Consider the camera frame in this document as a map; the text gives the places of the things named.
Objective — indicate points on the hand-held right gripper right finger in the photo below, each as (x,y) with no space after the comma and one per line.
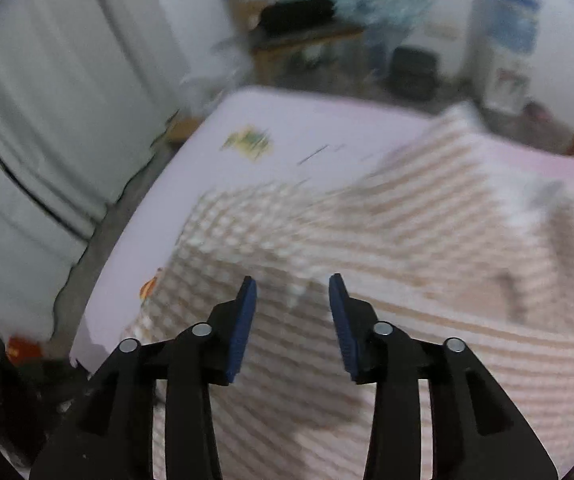
(342,330)

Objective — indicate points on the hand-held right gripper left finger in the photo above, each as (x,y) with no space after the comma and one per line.
(242,330)

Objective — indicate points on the beige white houndstooth coat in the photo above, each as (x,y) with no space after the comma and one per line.
(417,260)

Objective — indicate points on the red box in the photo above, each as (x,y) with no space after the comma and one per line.
(24,349)

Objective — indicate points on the low wooden stool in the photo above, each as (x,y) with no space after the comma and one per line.
(182,127)

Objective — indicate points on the white plastic bags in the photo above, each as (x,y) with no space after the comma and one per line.
(217,70)

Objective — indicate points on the black bin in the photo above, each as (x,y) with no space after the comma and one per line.
(414,72)

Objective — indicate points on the white curtain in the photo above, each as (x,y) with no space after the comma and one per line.
(42,110)

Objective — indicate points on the wooden chair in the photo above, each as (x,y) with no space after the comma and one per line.
(307,40)

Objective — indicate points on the white water dispenser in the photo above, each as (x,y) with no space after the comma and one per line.
(507,80)

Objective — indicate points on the black bag on chair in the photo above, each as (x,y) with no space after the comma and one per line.
(297,10)

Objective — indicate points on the blue water bottle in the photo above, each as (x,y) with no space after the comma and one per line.
(509,15)

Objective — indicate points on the wall socket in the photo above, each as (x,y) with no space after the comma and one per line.
(442,31)

